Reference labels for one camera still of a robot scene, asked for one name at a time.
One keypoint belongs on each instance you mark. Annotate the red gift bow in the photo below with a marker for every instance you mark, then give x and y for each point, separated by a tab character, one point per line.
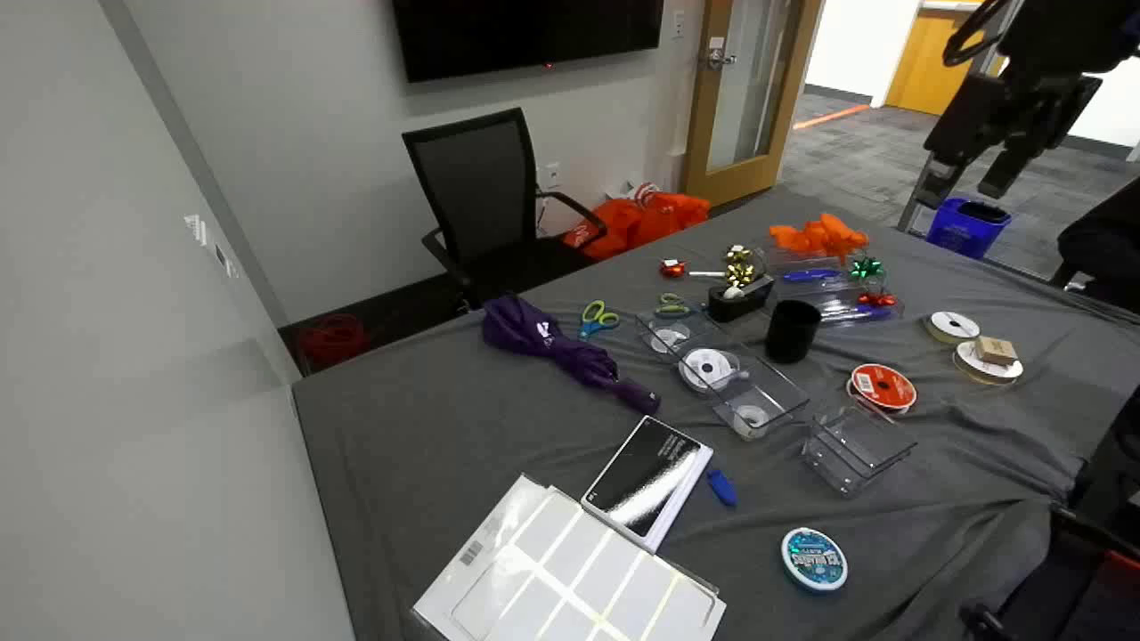
878	299

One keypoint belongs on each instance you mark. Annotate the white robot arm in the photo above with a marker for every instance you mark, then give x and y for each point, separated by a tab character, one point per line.
1055	54

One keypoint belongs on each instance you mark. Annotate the small red bow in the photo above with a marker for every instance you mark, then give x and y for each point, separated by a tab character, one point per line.
674	267

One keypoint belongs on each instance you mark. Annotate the gold gift bow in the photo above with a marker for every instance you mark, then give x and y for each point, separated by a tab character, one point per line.
739	267

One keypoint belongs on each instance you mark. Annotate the green gift bow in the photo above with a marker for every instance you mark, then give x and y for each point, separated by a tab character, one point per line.
865	267

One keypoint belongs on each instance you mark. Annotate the green blue scissors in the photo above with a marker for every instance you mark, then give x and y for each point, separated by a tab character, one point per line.
595	317

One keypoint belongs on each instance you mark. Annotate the purple cloth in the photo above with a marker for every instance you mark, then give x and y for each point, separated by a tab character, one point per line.
521	330

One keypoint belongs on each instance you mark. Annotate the orange bag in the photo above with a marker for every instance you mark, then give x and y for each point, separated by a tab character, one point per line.
619	225

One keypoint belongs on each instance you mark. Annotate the black office chair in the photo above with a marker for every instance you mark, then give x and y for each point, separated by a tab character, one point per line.
482	190

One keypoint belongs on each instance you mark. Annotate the black tray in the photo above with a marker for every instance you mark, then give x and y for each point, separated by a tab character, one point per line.
733	299

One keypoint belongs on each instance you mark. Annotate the black and white booklet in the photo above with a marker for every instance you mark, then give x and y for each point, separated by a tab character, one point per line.
644	481

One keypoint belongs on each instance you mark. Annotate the clear case with white tape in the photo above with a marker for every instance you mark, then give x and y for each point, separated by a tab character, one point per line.
744	394

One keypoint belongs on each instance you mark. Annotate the black cylindrical cup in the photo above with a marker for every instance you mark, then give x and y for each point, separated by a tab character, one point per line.
793	330

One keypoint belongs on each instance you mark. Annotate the blue marker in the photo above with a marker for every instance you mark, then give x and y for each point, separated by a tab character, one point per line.
720	486

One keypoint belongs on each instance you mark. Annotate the white label sheet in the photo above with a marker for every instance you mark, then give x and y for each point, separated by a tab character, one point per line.
543	567

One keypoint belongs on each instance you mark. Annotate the orange fabric piece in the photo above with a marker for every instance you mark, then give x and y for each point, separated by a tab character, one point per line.
820	237

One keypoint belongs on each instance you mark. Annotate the clear plastic box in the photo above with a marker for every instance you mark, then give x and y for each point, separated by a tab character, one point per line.
853	445

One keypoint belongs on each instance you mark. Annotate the orange ribbon spool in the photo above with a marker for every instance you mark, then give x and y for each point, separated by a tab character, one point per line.
882	385

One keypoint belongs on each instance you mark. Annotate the wooden glass door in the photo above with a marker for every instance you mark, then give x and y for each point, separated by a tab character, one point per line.
749	75

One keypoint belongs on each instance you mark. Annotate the blue round sticker roll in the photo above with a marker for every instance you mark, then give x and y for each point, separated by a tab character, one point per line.
814	561

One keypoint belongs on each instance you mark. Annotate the grey tablecloth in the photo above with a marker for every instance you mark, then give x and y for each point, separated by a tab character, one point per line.
415	442

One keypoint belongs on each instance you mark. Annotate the white ribbon spool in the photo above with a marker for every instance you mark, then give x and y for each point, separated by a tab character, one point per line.
952	326

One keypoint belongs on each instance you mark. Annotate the blue bin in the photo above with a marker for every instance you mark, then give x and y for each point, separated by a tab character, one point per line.
965	225

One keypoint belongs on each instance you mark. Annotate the white spool with tan block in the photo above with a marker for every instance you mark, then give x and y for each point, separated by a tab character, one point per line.
992	359

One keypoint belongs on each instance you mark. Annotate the wall mounted television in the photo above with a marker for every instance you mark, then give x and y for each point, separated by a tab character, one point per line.
469	36

